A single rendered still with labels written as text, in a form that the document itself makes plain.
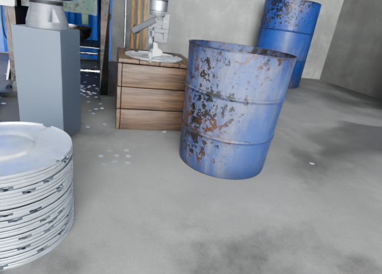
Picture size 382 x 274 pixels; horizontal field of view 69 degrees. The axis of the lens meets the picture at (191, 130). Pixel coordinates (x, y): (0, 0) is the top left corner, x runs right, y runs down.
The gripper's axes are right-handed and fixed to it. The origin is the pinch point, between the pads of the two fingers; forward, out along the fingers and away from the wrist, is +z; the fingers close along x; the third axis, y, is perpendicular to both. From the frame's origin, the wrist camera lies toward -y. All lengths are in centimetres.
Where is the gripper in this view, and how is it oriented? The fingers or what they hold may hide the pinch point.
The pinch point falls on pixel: (149, 59)
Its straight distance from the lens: 130.2
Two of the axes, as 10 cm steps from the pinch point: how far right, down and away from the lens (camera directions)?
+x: -0.6, -3.8, 9.2
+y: 9.9, 1.1, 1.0
